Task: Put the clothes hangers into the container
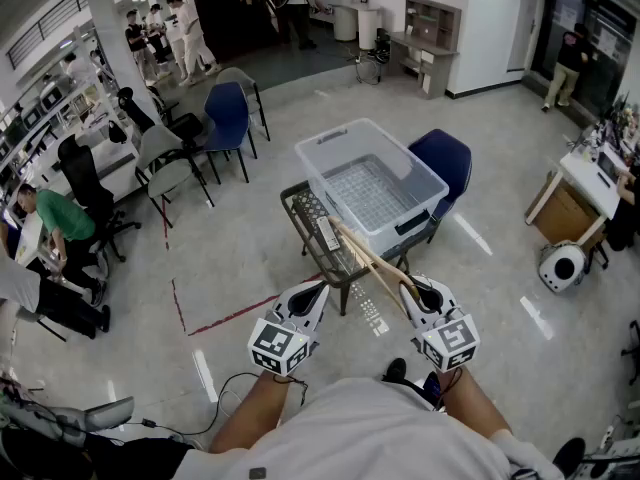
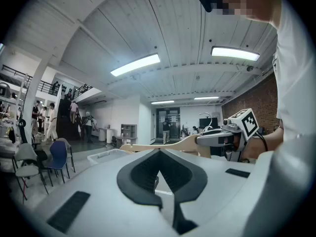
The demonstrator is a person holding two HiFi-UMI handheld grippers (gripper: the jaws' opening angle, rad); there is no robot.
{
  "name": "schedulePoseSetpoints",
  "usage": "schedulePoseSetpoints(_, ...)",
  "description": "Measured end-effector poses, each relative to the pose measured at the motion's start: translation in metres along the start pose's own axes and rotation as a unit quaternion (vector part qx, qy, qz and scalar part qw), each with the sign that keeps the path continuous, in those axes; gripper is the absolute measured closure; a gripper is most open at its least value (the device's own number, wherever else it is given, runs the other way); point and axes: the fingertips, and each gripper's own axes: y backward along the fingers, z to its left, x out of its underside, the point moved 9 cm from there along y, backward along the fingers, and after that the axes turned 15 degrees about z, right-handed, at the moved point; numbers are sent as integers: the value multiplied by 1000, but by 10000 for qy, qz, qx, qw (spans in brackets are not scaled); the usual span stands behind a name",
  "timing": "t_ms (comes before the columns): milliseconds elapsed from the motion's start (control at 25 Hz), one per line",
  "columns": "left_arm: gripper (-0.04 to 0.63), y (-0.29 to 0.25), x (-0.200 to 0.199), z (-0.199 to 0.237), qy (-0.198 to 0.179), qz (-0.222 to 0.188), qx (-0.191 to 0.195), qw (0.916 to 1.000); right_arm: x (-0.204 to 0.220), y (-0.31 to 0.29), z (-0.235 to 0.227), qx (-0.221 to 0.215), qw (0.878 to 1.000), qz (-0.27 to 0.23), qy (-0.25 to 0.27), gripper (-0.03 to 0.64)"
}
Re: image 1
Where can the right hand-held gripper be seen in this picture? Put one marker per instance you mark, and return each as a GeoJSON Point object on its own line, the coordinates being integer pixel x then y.
{"type": "Point", "coordinates": [450, 343]}

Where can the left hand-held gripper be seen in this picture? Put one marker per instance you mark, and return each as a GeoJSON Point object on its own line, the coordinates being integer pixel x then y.
{"type": "Point", "coordinates": [280, 343]}

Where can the wooden clothes hanger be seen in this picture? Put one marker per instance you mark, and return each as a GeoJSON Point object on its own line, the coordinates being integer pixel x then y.
{"type": "Point", "coordinates": [392, 272]}

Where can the clear plastic storage bin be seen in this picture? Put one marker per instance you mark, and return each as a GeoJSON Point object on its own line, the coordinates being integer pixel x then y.
{"type": "Point", "coordinates": [380, 193]}

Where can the person's left forearm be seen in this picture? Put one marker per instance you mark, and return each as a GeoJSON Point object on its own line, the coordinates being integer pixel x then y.
{"type": "Point", "coordinates": [250, 413]}

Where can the person's right forearm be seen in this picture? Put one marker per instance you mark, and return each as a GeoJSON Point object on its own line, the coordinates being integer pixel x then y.
{"type": "Point", "coordinates": [475, 403]}

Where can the brown cardboard box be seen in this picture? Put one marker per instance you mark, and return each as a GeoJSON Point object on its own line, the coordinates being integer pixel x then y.
{"type": "Point", "coordinates": [565, 213]}

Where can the person's black left shoe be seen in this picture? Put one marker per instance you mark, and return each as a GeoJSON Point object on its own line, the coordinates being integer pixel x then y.
{"type": "Point", "coordinates": [396, 368]}

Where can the person's black shoe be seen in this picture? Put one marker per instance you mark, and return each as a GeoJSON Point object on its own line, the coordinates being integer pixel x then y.
{"type": "Point", "coordinates": [570, 455]}
{"type": "Point", "coordinates": [396, 368]}

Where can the grey remote control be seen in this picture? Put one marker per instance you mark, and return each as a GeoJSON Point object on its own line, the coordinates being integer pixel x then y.
{"type": "Point", "coordinates": [328, 233]}

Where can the small black electronic module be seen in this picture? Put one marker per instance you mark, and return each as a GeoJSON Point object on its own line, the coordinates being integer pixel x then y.
{"type": "Point", "coordinates": [431, 385]}

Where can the black mesh side table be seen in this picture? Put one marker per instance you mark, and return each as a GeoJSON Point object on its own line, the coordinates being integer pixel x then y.
{"type": "Point", "coordinates": [300, 203]}

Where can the white pet carrier backpack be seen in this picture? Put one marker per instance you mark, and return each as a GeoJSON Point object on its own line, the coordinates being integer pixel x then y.
{"type": "Point", "coordinates": [550, 268]}

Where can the person's white shirt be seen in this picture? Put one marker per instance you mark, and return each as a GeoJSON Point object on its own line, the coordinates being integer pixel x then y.
{"type": "Point", "coordinates": [360, 433]}

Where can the dark blue padded chair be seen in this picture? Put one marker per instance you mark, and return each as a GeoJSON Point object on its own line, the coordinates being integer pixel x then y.
{"type": "Point", "coordinates": [442, 160]}

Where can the white wooden-framed desk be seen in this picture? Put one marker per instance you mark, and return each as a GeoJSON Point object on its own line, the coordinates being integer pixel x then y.
{"type": "Point", "coordinates": [585, 178]}

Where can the person's black right shoe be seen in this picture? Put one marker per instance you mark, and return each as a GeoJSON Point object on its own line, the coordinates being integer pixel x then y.
{"type": "Point", "coordinates": [570, 455]}

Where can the blue plastic chair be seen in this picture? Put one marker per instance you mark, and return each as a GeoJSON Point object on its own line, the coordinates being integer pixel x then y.
{"type": "Point", "coordinates": [227, 113]}

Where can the black chair base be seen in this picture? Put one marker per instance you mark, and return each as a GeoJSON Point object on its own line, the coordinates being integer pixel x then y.
{"type": "Point", "coordinates": [634, 350]}

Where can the grey office chair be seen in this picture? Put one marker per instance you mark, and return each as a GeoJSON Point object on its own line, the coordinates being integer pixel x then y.
{"type": "Point", "coordinates": [107, 412]}

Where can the white power strip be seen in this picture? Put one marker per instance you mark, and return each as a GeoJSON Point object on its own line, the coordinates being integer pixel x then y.
{"type": "Point", "coordinates": [607, 437]}

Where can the white machine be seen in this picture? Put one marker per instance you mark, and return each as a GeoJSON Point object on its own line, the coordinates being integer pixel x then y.
{"type": "Point", "coordinates": [615, 460]}

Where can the wooden shelf desk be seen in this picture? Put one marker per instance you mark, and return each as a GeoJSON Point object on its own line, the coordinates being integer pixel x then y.
{"type": "Point", "coordinates": [430, 58]}

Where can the black office chair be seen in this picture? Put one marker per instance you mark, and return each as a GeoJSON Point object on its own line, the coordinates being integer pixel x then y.
{"type": "Point", "coordinates": [137, 113]}
{"type": "Point", "coordinates": [85, 178]}

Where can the white shelf with appliances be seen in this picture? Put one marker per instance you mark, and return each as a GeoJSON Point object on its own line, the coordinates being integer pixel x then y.
{"type": "Point", "coordinates": [60, 98]}

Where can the grey chair black frame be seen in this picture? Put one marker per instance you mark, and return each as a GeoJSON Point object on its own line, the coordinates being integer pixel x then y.
{"type": "Point", "coordinates": [235, 75]}
{"type": "Point", "coordinates": [160, 143]}

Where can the white round pedestal table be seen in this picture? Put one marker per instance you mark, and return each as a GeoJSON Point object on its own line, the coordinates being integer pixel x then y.
{"type": "Point", "coordinates": [370, 25]}

